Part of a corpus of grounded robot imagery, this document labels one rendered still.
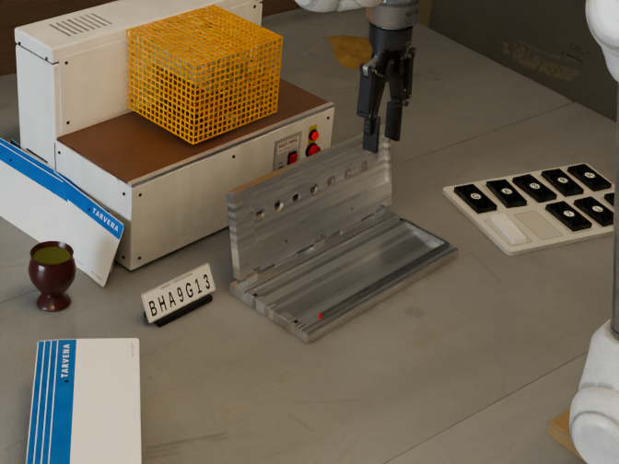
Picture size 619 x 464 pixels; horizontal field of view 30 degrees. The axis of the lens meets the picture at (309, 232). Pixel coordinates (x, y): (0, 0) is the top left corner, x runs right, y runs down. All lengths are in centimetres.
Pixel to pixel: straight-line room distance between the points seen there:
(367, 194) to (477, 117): 66
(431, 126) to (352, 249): 64
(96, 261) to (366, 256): 52
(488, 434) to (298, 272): 51
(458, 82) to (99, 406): 164
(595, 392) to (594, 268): 78
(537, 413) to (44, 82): 108
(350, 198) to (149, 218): 42
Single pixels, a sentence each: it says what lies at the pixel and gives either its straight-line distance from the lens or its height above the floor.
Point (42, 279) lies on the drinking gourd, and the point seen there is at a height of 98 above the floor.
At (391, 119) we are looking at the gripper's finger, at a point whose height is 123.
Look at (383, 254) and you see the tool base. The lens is 230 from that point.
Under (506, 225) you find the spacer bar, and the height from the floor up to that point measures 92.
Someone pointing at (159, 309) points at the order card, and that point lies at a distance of 209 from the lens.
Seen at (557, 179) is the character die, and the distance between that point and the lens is 267.
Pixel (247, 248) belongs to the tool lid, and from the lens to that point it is 213.
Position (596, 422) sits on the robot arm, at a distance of 167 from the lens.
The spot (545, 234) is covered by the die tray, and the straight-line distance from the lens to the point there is 248.
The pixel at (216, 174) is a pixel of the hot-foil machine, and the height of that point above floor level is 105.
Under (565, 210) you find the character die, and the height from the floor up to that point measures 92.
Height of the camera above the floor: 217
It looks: 32 degrees down
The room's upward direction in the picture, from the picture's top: 6 degrees clockwise
